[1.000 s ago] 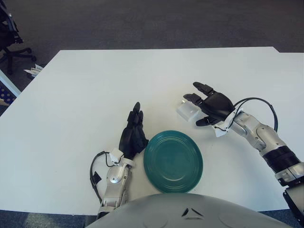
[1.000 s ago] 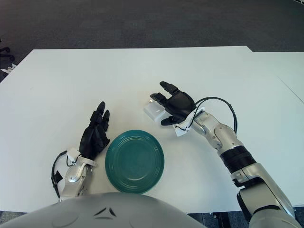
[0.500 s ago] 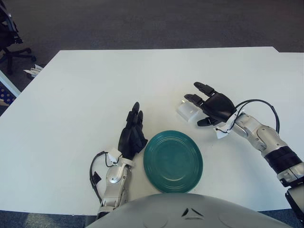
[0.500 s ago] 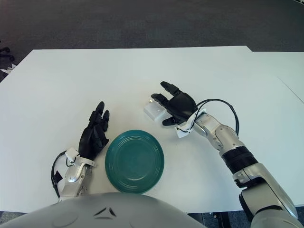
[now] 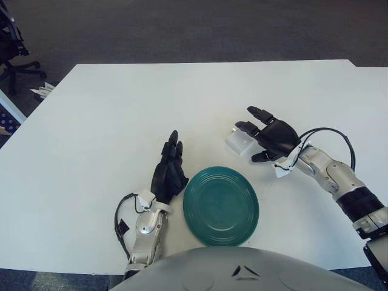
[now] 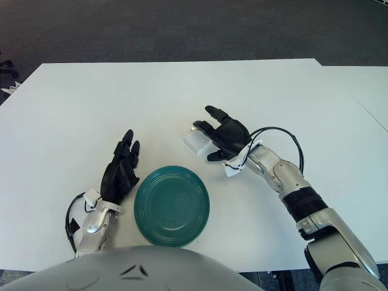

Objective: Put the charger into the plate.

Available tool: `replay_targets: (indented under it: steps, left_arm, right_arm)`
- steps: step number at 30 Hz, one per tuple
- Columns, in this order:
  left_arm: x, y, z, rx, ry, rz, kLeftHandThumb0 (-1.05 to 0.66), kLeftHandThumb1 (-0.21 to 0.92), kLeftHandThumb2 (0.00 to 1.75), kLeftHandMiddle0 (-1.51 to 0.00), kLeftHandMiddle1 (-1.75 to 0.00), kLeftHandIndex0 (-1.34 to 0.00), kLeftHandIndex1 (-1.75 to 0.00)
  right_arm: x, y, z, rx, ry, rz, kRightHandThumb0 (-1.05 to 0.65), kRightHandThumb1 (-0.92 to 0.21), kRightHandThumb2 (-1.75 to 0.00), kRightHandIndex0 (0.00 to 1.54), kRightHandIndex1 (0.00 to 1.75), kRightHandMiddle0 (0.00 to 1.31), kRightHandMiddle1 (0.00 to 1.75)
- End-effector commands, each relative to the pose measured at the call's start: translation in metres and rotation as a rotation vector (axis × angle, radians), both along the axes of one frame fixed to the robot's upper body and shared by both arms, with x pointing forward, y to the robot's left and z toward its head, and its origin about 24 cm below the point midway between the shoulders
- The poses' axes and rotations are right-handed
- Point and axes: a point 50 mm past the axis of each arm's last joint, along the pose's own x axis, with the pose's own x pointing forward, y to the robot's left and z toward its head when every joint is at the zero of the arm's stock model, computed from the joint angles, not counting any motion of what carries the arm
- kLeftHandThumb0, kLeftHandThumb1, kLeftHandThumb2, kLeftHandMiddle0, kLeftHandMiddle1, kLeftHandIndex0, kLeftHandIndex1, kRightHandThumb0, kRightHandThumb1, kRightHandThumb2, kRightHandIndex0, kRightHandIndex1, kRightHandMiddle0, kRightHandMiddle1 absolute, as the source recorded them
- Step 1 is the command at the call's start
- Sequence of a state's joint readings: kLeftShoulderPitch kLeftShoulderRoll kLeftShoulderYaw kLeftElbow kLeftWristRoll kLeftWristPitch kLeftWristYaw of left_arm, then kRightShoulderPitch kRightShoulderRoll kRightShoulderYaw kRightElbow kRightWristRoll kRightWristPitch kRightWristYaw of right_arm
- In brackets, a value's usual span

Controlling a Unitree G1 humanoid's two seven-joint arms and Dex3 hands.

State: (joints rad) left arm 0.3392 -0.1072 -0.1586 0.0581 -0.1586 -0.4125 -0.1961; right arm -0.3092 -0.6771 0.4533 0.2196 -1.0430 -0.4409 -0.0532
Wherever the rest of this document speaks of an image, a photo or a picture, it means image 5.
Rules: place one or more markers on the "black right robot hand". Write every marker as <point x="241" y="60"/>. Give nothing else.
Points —
<point x="279" y="136"/>

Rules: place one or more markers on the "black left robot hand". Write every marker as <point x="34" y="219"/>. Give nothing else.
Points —
<point x="165" y="179"/>

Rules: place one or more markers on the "white charger block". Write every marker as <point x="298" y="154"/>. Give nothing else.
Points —
<point x="238" y="142"/>

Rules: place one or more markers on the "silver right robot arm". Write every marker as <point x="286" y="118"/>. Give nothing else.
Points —
<point x="333" y="172"/>

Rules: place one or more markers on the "dark green ribbed plate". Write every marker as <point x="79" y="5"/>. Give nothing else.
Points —
<point x="221" y="206"/>

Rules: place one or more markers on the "grey robot torso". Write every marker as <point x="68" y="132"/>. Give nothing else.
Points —
<point x="239" y="272"/>

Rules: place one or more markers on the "white folded paper scrap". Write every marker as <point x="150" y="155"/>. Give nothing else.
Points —
<point x="44" y="88"/>

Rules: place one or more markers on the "white framed dotted board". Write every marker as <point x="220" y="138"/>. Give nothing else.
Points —
<point x="10" y="112"/>

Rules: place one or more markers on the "black office chair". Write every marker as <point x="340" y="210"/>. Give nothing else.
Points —
<point x="9" y="39"/>

